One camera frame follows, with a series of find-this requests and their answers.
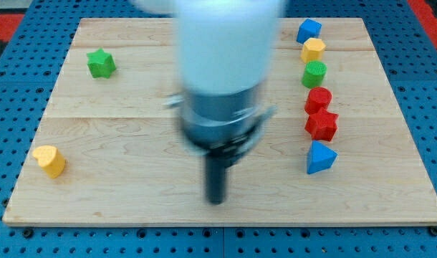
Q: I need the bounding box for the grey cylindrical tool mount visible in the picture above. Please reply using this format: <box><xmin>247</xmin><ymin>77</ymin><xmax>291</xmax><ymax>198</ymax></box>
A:
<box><xmin>165</xmin><ymin>85</ymin><xmax>276</xmax><ymax>166</ymax></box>

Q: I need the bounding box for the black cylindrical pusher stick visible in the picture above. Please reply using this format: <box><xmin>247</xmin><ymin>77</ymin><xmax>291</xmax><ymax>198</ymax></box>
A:
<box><xmin>205</xmin><ymin>156</ymin><xmax>226</xmax><ymax>205</ymax></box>

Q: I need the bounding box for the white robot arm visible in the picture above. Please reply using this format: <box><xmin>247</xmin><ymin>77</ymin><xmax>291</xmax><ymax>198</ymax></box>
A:
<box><xmin>133</xmin><ymin>0</ymin><xmax>284</xmax><ymax>204</ymax></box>

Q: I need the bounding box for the blue triangle block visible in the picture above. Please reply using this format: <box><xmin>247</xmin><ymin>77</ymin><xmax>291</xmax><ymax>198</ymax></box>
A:
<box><xmin>307</xmin><ymin>140</ymin><xmax>337</xmax><ymax>174</ymax></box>

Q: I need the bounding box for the yellow heart block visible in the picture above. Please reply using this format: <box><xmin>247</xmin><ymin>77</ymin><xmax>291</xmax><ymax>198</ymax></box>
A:
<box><xmin>32</xmin><ymin>145</ymin><xmax>66</xmax><ymax>178</ymax></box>

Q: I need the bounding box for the red cylinder block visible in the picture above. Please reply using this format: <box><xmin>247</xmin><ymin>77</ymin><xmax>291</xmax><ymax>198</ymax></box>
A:
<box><xmin>304</xmin><ymin>87</ymin><xmax>332</xmax><ymax>115</ymax></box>

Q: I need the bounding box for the red star block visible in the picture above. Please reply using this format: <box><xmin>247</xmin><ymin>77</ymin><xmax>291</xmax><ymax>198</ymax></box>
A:
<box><xmin>304</xmin><ymin>107</ymin><xmax>339</xmax><ymax>142</ymax></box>

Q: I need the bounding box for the wooden board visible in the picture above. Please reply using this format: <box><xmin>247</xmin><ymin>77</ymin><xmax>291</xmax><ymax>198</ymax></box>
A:
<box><xmin>3</xmin><ymin>18</ymin><xmax>437</xmax><ymax>227</ymax></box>

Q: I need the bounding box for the green cylinder block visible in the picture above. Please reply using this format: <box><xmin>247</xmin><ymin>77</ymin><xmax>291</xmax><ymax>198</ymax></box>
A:
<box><xmin>302</xmin><ymin>60</ymin><xmax>327</xmax><ymax>89</ymax></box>

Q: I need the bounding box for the yellow hexagon block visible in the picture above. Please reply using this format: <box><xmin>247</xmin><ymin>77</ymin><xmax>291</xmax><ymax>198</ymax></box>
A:
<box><xmin>301</xmin><ymin>37</ymin><xmax>326</xmax><ymax>63</ymax></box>

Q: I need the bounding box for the blue cube block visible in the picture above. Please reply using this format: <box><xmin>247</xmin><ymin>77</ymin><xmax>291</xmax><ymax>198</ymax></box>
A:
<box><xmin>296</xmin><ymin>19</ymin><xmax>322</xmax><ymax>44</ymax></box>

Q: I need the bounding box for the green star block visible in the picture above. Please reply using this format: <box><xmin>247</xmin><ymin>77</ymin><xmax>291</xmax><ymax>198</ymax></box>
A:
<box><xmin>87</xmin><ymin>48</ymin><xmax>116</xmax><ymax>79</ymax></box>

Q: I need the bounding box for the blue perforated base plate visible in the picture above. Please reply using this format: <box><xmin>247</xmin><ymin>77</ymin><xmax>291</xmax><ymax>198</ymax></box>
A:
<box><xmin>0</xmin><ymin>0</ymin><xmax>437</xmax><ymax>257</ymax></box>

